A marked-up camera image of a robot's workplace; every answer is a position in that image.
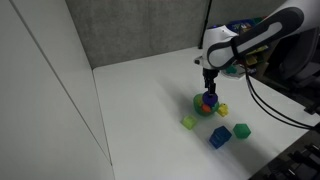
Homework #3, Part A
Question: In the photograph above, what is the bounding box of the black cable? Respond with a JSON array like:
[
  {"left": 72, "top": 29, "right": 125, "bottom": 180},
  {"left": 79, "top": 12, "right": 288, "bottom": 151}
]
[{"left": 243, "top": 63, "right": 320, "bottom": 131}]

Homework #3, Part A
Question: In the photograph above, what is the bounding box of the green bowl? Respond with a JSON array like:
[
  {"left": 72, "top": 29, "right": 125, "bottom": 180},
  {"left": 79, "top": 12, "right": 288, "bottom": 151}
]
[{"left": 193, "top": 94, "right": 219, "bottom": 117}]

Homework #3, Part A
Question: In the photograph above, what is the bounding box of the blue cube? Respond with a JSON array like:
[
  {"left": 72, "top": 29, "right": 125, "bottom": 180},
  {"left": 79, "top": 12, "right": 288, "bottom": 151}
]
[{"left": 209, "top": 126, "right": 232, "bottom": 149}]

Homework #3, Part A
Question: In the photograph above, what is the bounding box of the purple ball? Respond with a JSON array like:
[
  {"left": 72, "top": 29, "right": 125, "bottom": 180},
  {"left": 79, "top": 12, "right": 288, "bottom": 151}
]
[{"left": 202, "top": 92, "right": 218, "bottom": 107}]

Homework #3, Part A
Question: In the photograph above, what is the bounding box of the black camera stand pole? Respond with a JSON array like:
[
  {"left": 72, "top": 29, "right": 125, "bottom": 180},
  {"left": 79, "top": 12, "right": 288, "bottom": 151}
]
[{"left": 198, "top": 0, "right": 213, "bottom": 49}]

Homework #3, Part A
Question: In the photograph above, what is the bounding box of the yellow toy block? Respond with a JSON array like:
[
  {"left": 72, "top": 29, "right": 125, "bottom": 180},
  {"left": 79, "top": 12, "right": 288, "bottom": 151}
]
[{"left": 217, "top": 103, "right": 229, "bottom": 117}]

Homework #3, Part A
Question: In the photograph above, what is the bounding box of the dark green cube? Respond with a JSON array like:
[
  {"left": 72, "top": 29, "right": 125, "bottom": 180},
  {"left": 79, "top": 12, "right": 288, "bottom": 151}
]
[{"left": 233, "top": 124, "right": 251, "bottom": 139}]

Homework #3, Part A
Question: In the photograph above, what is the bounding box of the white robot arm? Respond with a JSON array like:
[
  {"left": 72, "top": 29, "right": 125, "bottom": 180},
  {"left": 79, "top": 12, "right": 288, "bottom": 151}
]
[{"left": 194, "top": 0, "right": 320, "bottom": 95}]

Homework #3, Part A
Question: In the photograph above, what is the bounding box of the black perforated base board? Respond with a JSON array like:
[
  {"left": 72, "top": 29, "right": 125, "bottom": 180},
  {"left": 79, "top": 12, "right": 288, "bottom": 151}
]
[{"left": 249, "top": 130, "right": 320, "bottom": 180}]

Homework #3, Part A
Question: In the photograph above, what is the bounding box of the lime green cube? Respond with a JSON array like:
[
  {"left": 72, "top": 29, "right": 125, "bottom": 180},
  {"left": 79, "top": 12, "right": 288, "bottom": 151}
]
[{"left": 181, "top": 115, "right": 197, "bottom": 130}]

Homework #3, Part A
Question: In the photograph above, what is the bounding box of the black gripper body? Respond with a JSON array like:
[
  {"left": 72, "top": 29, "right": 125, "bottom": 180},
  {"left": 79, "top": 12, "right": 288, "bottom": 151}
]
[{"left": 203, "top": 69, "right": 219, "bottom": 85}]

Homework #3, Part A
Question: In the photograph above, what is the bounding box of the orange toy in bowl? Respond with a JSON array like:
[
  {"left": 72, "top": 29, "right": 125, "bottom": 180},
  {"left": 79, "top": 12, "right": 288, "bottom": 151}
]
[{"left": 201, "top": 104, "right": 211, "bottom": 113}]

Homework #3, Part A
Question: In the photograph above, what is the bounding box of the yellow star toy in bowl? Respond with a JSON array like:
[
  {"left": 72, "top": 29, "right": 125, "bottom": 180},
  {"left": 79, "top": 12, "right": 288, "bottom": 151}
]
[{"left": 195, "top": 96, "right": 203, "bottom": 106}]

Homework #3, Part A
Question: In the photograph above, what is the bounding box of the toy storage shelf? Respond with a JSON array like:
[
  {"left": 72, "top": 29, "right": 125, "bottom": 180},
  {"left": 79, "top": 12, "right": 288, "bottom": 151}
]
[{"left": 226, "top": 16, "right": 284, "bottom": 74}]

